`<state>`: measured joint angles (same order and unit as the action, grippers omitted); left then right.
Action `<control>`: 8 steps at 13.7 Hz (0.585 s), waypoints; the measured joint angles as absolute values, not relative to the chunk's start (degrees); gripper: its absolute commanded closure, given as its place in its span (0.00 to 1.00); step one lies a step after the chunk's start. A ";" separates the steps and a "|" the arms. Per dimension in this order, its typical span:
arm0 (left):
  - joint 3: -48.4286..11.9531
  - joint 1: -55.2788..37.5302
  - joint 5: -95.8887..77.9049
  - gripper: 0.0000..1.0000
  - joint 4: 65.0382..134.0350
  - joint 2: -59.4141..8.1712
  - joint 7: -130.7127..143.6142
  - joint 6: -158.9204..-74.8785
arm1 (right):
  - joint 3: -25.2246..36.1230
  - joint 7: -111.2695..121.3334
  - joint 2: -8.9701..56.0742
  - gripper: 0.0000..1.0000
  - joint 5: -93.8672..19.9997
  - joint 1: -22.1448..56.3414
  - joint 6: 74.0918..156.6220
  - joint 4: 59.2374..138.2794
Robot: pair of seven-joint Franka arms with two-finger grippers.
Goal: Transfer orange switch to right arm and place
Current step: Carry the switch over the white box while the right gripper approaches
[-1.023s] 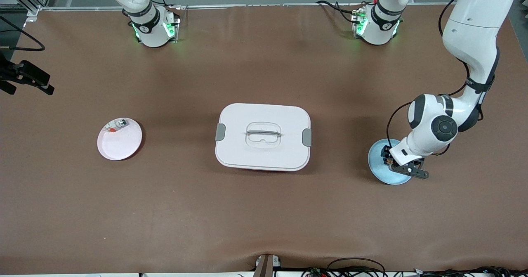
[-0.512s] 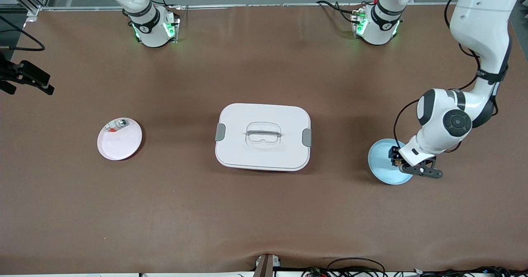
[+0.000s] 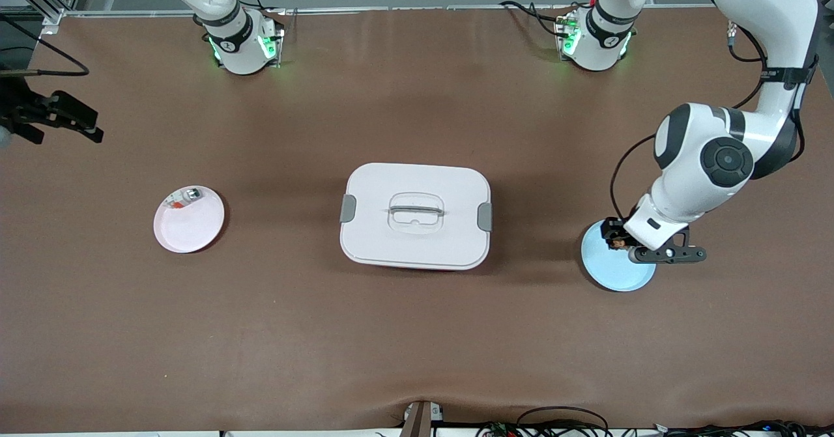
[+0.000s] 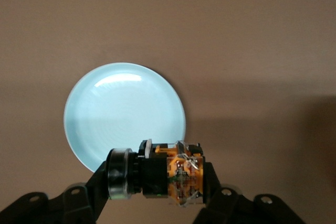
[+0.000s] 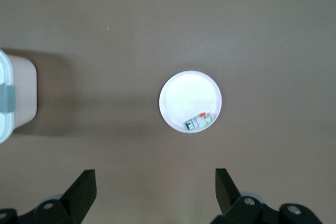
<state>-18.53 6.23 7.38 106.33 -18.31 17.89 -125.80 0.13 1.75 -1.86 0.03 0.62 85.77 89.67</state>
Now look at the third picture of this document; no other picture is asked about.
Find black cable bundle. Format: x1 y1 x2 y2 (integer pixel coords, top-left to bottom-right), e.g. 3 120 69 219
652 420 834 437

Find black looped cable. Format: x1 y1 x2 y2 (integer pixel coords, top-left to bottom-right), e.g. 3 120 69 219
517 406 611 437

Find pink round plate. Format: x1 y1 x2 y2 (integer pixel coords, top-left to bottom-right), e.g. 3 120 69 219
153 185 226 254

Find light blue round plate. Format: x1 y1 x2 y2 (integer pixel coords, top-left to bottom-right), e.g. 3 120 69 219
581 218 657 292

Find brown table edge bracket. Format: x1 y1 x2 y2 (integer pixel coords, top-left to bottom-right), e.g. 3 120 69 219
399 400 445 437

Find white lidded storage box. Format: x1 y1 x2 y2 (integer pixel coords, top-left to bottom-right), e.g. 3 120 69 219
339 162 494 272

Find black left arm base cables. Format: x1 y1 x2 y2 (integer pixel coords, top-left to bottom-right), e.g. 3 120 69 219
500 0 574 39

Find silver table edge rail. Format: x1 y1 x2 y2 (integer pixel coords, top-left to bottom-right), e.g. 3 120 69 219
62 4 786 18

